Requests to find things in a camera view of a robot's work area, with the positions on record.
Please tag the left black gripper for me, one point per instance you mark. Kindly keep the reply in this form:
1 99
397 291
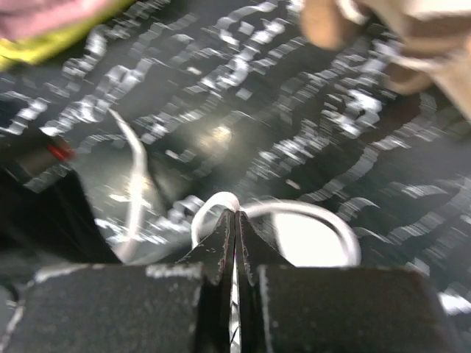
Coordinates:
43 203

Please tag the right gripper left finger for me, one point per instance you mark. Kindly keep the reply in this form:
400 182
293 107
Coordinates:
181 307

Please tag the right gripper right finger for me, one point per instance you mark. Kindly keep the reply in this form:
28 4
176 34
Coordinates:
354 309

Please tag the white shoelace sneaker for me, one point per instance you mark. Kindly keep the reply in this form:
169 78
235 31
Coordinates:
126 250

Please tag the black sneaker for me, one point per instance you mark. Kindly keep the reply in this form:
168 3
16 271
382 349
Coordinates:
307 242

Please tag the yellow folded t-shirt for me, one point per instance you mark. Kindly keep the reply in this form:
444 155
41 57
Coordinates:
35 49

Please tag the black marble pattern mat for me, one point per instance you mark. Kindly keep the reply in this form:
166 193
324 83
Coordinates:
198 97

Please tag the pink folded t-shirt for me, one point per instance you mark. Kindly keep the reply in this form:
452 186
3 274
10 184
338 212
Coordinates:
24 19

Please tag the brown striped sock right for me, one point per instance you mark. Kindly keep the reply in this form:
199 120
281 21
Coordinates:
405 81

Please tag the brown striped sock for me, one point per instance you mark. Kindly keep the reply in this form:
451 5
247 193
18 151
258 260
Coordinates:
330 24
405 81

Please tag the brown striped sock left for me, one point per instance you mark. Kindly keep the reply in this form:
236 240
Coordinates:
330 24

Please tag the wooden rack frame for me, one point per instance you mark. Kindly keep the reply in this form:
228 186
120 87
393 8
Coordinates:
447 24

